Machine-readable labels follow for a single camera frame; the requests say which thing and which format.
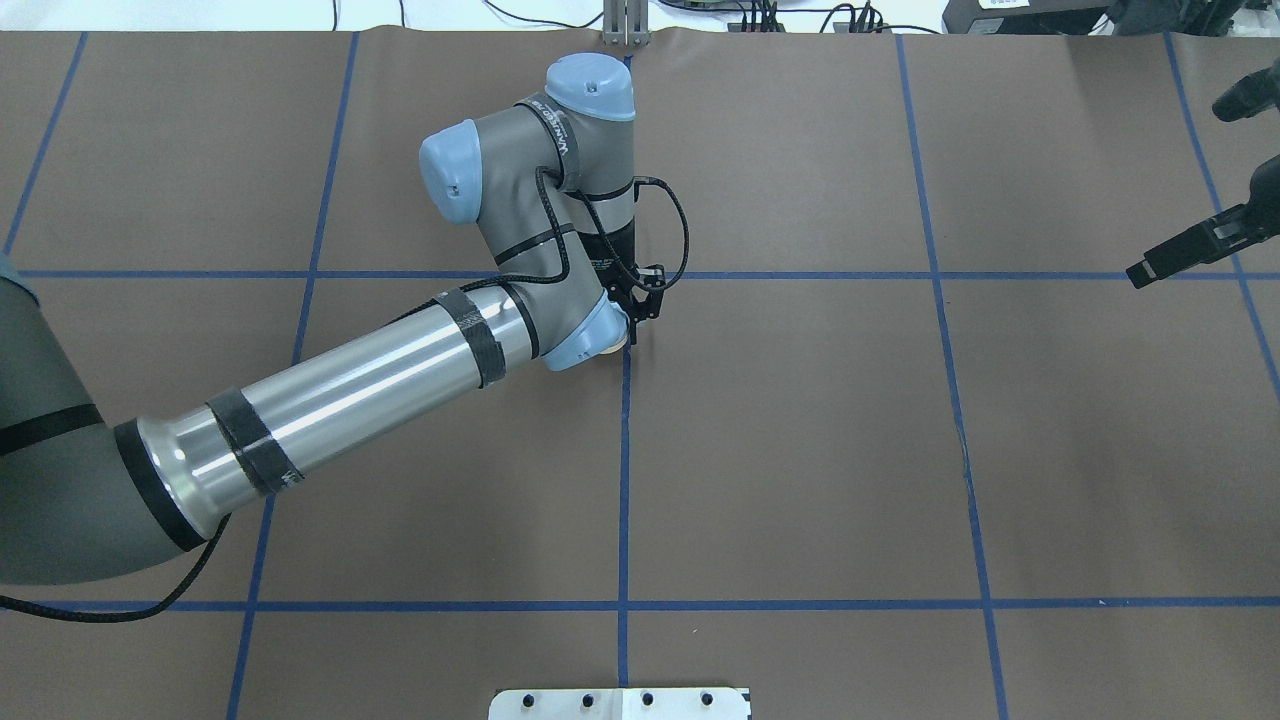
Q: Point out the aluminium frame post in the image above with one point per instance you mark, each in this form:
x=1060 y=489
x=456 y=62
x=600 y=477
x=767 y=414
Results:
x=625 y=23

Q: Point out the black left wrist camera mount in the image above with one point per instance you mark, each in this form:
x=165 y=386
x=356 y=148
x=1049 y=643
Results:
x=642 y=296

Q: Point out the white pedestal column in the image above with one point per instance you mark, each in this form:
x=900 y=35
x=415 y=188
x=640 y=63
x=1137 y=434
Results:
x=693 y=702

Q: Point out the black power box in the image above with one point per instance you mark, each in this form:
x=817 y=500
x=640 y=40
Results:
x=1070 y=18

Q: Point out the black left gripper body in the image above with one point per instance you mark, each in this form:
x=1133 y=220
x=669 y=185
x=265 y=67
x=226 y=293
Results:
x=621 y=249

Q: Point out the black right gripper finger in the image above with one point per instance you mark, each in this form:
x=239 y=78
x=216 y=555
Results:
x=1205 y=243

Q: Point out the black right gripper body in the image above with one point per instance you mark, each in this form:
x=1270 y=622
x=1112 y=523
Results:
x=1226 y=229

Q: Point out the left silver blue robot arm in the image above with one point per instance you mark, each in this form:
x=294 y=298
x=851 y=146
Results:
x=545 y=181

